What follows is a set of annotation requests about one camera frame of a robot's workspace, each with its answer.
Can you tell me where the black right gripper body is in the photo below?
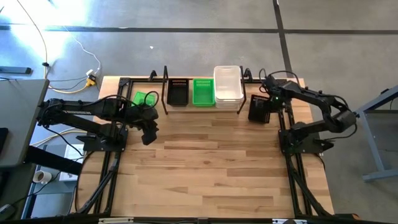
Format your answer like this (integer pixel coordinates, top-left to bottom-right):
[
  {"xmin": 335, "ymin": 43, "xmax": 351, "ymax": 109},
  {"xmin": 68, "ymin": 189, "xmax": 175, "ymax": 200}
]
[{"xmin": 269, "ymin": 81, "xmax": 290, "ymax": 113}]

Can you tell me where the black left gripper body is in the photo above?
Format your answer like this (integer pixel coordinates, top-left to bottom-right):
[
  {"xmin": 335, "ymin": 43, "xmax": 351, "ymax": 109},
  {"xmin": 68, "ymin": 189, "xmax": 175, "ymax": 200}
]
[{"xmin": 125, "ymin": 104, "xmax": 160, "ymax": 134}]

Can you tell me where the white cardboard box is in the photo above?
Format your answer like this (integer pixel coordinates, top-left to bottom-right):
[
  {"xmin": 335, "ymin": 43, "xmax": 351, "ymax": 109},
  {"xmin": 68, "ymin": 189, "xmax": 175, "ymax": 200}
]
[{"xmin": 58, "ymin": 143, "xmax": 85, "ymax": 183}]

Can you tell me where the black desk crossbar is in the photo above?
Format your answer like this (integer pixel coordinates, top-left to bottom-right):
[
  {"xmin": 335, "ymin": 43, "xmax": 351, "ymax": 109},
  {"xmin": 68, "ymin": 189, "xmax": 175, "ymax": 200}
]
[{"xmin": 24, "ymin": 145, "xmax": 83, "ymax": 177}]

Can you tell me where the white paper cup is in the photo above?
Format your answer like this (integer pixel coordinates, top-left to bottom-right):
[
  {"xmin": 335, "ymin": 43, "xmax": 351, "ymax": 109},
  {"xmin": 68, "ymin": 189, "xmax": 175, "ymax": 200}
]
[{"xmin": 32, "ymin": 170, "xmax": 53, "ymax": 184}]

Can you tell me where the grey desk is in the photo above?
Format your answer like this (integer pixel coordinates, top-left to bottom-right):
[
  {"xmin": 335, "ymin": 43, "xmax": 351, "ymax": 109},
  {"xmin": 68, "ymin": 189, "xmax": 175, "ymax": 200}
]
[{"xmin": 0, "ymin": 78, "xmax": 50, "ymax": 169}]

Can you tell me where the black flat bar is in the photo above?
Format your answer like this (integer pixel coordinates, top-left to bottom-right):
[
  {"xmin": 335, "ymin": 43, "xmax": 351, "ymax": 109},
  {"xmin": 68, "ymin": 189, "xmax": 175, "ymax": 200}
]
[{"xmin": 0, "ymin": 65, "xmax": 33, "ymax": 75}]

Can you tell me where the black desk device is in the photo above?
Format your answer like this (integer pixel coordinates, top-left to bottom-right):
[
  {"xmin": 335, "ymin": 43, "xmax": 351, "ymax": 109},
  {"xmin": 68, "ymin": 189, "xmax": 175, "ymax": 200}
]
[{"xmin": 0, "ymin": 127, "xmax": 9, "ymax": 156}]

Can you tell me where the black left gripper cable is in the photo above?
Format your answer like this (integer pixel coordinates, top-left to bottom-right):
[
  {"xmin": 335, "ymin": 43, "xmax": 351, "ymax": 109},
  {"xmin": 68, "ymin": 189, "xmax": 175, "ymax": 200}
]
[{"xmin": 142, "ymin": 90, "xmax": 160, "ymax": 109}]

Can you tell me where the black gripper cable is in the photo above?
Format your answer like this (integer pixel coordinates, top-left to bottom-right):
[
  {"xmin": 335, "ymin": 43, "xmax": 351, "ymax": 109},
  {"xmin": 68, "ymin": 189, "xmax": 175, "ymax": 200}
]
[
  {"xmin": 257, "ymin": 67, "xmax": 302, "ymax": 94},
  {"xmin": 142, "ymin": 90, "xmax": 160, "ymax": 109}
]

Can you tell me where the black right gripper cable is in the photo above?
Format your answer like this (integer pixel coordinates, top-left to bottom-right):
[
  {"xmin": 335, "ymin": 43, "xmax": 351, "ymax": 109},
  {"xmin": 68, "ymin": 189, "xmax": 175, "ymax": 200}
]
[{"xmin": 257, "ymin": 67, "xmax": 302, "ymax": 94}]

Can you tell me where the black metal table frame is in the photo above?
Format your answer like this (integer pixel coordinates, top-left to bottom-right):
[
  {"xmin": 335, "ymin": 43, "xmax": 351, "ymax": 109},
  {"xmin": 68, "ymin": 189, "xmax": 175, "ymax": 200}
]
[{"xmin": 74, "ymin": 68, "xmax": 336, "ymax": 220}]

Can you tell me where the black wire rack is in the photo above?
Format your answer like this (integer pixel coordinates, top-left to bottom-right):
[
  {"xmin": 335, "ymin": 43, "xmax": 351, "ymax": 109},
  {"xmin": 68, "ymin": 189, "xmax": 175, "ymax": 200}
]
[{"xmin": 161, "ymin": 64, "xmax": 247, "ymax": 115}]

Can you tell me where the yellow cable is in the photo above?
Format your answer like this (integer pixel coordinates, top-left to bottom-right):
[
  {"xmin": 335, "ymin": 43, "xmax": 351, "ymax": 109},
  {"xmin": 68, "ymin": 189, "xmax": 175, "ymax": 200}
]
[
  {"xmin": 48, "ymin": 83, "xmax": 94, "ymax": 95},
  {"xmin": 30, "ymin": 129, "xmax": 90, "ymax": 147}
]

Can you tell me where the white floor cable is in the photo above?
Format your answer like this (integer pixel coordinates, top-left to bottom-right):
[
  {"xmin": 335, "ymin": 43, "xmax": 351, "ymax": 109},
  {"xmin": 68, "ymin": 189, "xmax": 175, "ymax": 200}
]
[
  {"xmin": 52, "ymin": 126, "xmax": 88, "ymax": 138},
  {"xmin": 62, "ymin": 27, "xmax": 102, "ymax": 75}
]

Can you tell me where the black floor cable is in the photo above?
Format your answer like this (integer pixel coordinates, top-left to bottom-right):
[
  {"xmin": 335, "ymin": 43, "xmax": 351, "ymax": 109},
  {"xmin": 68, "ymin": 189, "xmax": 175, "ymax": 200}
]
[{"xmin": 0, "ymin": 75, "xmax": 90, "ymax": 91}]

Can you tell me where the thin grey floor cable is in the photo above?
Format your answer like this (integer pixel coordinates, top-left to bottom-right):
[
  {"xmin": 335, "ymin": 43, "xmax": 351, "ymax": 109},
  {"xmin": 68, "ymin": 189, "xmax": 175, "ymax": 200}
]
[{"xmin": 15, "ymin": 0, "xmax": 50, "ymax": 79}]

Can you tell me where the blue-grey table frame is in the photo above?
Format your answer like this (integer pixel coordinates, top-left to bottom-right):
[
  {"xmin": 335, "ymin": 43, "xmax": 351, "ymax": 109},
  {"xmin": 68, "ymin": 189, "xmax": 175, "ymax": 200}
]
[{"xmin": 341, "ymin": 84, "xmax": 398, "ymax": 183}]

